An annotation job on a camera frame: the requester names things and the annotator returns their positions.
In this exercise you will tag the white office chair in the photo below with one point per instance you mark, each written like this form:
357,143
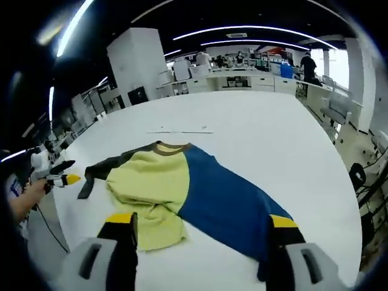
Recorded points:
336,109

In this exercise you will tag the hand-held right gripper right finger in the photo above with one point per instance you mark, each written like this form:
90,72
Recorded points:
282,257

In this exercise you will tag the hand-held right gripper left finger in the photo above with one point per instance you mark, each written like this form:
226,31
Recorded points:
121,257

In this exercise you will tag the person's left hand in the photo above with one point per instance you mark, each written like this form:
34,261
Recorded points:
36,192

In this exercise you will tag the yellow blue black garment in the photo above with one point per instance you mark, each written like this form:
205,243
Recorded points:
212,188

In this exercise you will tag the white recessed power strip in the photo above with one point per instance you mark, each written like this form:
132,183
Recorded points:
182,131

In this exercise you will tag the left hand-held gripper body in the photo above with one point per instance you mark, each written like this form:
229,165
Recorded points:
40,165

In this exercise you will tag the blue plastic bin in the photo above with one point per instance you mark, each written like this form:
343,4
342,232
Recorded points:
286,71

